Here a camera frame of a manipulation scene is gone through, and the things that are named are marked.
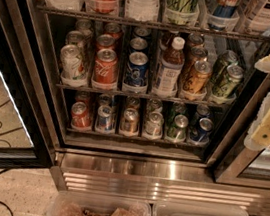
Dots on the blue label tea bottle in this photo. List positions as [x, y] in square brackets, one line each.
[170, 66]

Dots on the top right white bottle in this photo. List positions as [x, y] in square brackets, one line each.
[257, 14]

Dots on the rear brown tea bottle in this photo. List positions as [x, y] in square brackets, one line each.
[167, 38]

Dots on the stainless steel fridge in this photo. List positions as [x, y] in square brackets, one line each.
[219, 170]

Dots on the top green bottle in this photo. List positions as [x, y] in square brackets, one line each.
[181, 12]

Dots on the top middle clear bottle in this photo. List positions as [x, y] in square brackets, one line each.
[142, 10]

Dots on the open glass fridge door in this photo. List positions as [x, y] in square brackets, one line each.
[28, 96]

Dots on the front green can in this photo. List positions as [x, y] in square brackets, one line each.
[228, 81]

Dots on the green can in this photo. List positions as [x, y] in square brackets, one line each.
[176, 131]
[228, 81]
[225, 59]

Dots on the front gold can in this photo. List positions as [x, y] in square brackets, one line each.
[197, 76]

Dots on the gold can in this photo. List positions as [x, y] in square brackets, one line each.
[129, 121]
[197, 76]
[196, 53]

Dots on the top blue energy can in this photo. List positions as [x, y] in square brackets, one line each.
[220, 9]

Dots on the bottom green can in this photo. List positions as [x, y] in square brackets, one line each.
[176, 131]

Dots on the bottom silver can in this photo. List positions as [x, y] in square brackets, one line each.
[154, 124]

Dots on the front blue soda can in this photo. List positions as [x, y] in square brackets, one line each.
[136, 69]

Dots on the bottom gold can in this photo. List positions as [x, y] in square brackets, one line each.
[129, 121]

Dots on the front red cola can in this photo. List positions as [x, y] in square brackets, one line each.
[106, 66]

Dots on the red cola can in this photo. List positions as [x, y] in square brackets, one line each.
[106, 66]
[105, 41]

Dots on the bottom white blue can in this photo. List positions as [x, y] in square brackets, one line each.
[105, 119]

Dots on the bottom red can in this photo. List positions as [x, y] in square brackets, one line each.
[80, 115]

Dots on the front white soda can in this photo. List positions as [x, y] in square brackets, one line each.
[72, 62]

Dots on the left clear plastic bin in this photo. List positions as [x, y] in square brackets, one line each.
[81, 204]

